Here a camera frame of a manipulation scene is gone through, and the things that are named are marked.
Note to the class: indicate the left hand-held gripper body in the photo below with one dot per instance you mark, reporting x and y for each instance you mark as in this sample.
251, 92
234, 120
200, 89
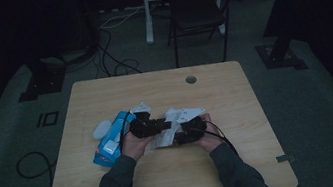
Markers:
144, 127

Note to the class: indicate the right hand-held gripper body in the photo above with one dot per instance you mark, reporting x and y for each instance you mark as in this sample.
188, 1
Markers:
192, 130

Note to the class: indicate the white wet wipe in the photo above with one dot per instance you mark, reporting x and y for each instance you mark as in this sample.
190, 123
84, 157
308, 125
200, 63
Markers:
171, 114

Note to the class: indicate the blue wet wipes pack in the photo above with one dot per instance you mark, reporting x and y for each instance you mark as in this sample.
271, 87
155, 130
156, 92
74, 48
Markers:
111, 139

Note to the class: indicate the person's right hand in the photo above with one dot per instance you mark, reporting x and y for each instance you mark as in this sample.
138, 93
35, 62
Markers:
212, 140

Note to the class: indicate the person's left hand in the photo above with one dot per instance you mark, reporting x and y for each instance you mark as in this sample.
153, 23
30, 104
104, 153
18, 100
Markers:
132, 147

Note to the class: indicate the grey tape strip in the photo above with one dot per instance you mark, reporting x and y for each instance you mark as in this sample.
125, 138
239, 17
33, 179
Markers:
285, 158

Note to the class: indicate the black stand with base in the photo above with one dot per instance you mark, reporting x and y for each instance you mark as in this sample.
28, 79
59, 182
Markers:
41, 83
280, 55

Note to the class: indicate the black folding chair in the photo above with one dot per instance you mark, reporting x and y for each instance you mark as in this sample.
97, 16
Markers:
198, 7

